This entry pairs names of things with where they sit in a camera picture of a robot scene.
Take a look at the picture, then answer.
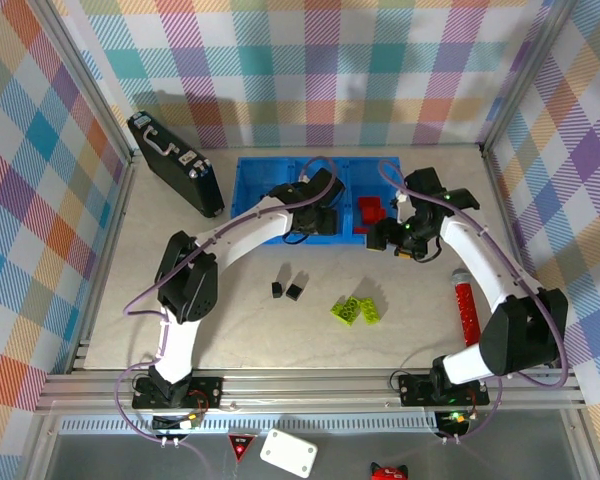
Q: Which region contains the blue three-compartment bin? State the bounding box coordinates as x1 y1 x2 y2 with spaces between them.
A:
229 155 406 250

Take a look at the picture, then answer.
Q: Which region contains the red glitter tube silver cap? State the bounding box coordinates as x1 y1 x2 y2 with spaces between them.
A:
452 268 483 347

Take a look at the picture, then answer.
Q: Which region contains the black briefcase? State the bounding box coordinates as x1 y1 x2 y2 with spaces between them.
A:
126 112 227 220

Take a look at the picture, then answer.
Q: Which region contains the grey perforated strip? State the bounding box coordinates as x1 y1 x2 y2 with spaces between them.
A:
59 418 441 435

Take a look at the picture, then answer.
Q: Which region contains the small controller circuit board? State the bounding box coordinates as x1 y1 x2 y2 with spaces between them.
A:
152 410 205 434
435 409 480 432

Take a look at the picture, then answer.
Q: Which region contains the white rectangular box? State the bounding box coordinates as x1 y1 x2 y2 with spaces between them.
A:
258 428 319 479

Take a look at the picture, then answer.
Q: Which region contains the red black triangle sign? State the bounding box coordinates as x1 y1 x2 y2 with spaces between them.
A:
227 433 257 464

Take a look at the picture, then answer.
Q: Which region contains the red black small object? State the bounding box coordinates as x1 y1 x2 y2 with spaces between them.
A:
369 462 411 480

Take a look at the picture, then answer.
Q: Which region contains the aluminium side rail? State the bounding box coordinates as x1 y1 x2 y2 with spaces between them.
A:
479 143 581 374
64 152 141 374

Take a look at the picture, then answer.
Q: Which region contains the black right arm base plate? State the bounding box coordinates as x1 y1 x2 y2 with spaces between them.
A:
398 373 491 407

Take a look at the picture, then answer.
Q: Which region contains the aluminium cross rail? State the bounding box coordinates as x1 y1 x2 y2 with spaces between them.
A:
34 368 587 416

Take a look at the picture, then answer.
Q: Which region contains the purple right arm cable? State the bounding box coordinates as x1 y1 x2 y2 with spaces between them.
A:
378 158 570 446

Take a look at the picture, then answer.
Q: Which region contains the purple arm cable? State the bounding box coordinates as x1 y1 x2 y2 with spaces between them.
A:
378 158 570 446
115 155 339 447

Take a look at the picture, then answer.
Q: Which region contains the aluminium corner post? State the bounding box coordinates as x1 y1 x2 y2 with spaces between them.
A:
32 0 137 166
479 0 584 151

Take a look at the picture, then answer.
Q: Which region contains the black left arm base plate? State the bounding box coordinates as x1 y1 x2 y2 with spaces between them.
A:
132 377 225 411

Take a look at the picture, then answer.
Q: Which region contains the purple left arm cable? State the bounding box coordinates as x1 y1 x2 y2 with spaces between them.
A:
115 155 339 447

